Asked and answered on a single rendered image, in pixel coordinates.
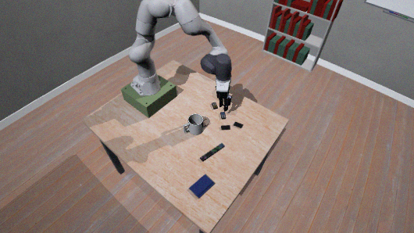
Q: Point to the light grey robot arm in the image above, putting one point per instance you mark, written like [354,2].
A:
[216,62]

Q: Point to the grey mug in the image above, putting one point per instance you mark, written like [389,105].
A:
[194,119]

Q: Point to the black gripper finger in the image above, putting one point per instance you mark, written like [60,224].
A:
[227,100]
[220,97]

